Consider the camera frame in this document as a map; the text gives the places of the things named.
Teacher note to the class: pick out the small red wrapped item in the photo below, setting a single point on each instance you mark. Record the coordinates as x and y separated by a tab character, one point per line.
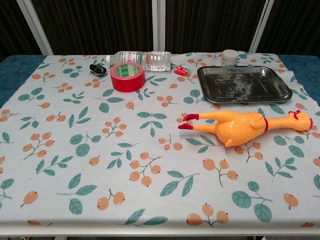
180	71

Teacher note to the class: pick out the clear jar with white lid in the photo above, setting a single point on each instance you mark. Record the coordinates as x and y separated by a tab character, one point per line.
229	58

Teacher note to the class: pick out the blue table cover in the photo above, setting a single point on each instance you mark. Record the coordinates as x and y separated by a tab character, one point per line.
15	72

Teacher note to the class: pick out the red tape roll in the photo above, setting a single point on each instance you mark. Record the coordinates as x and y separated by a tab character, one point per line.
127	85

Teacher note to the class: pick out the orange rubber toy chicken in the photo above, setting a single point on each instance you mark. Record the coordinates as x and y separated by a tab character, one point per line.
237	127

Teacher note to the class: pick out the small black clip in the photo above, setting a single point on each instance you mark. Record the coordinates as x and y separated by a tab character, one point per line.
97	69

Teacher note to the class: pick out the floral leaf print tablecloth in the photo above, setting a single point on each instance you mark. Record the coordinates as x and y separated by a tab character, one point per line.
160	155

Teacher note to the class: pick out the white screen frame post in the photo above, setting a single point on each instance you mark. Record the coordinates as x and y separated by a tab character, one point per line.
158	25
37	27
261	22

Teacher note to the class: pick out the clear plastic water bottle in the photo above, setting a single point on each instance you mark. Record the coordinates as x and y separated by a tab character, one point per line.
155	61

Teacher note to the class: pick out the stainless steel tray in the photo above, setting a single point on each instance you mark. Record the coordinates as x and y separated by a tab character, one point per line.
240	85

